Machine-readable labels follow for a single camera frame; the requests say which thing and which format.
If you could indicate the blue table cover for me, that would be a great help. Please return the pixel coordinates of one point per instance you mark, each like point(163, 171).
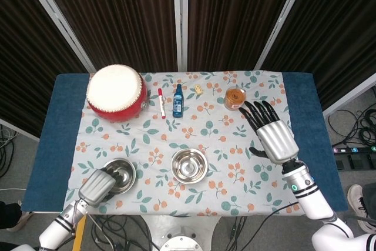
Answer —
point(50, 145)

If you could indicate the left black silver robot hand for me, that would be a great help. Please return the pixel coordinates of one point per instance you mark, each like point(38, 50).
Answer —
point(97, 187)

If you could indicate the small yellow eraser box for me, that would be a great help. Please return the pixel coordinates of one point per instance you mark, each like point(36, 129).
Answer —
point(198, 90)

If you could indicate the white sneaker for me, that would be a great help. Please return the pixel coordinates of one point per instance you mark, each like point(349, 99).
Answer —
point(359, 207)

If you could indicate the black power strip lit switches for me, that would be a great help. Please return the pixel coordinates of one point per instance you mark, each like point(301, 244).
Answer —
point(352, 149)

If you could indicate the stainless steel bowl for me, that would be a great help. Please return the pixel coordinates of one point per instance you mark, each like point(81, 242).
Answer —
point(189, 166)
point(127, 174)

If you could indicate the white robot torso base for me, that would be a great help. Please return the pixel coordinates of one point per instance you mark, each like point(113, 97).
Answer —
point(179, 230)

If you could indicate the floral fruit print tablecloth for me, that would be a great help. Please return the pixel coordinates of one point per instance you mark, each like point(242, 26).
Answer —
point(188, 133)

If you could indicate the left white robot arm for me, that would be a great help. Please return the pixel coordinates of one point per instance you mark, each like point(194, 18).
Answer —
point(55, 229)

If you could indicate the red white marker pen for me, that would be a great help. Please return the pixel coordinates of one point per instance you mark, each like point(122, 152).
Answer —
point(161, 102)

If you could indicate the white partition frame post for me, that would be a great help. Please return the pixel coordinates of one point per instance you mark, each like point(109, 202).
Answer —
point(280, 18)
point(349, 96)
point(17, 129)
point(55, 16)
point(180, 18)

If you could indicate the clear jar of rubber bands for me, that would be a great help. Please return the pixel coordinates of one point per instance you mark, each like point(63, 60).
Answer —
point(235, 97)

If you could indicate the dark ribbed partition panel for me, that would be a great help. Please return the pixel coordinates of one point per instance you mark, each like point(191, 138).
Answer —
point(26, 57)
point(235, 16)
point(337, 33)
point(117, 16)

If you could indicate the blue plastic bottle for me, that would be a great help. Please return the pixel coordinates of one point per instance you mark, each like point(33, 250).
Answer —
point(177, 102)

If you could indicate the beige shoe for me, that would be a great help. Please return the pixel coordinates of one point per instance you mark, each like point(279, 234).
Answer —
point(22, 221)

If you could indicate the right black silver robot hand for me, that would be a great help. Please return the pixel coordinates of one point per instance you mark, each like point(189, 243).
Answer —
point(277, 142)

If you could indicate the yellow bar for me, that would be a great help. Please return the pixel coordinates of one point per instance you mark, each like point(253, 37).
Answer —
point(79, 233)

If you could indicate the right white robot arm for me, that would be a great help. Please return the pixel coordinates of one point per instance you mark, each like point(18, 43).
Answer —
point(311, 201)

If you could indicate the red drum white skin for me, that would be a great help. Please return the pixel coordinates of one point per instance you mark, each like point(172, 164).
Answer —
point(114, 92)

